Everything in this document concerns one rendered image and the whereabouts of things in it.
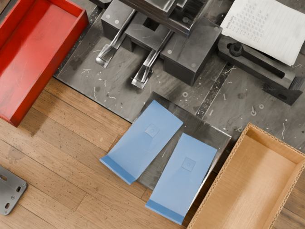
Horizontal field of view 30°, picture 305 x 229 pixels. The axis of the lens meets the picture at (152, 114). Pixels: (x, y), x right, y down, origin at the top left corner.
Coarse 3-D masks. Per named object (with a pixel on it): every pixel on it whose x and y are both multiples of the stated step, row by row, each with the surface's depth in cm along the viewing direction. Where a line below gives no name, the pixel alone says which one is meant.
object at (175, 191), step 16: (192, 144) 104; (176, 160) 103; (208, 160) 103; (176, 176) 102; (192, 176) 102; (160, 192) 101; (176, 192) 101; (192, 192) 101; (160, 208) 99; (176, 208) 101
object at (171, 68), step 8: (104, 24) 105; (144, 24) 104; (104, 32) 109; (112, 32) 107; (112, 40) 111; (128, 40) 106; (216, 40) 105; (128, 48) 110; (144, 48) 104; (160, 56) 104; (208, 56) 106; (168, 64) 105; (176, 64) 102; (168, 72) 109; (176, 72) 106; (184, 72) 104; (200, 72) 108; (184, 80) 108; (192, 80) 105
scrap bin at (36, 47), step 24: (24, 0) 108; (48, 0) 113; (24, 24) 112; (48, 24) 112; (72, 24) 112; (0, 48) 110; (24, 48) 110; (48, 48) 110; (0, 72) 109; (24, 72) 109; (48, 72) 106; (0, 96) 108; (24, 96) 102
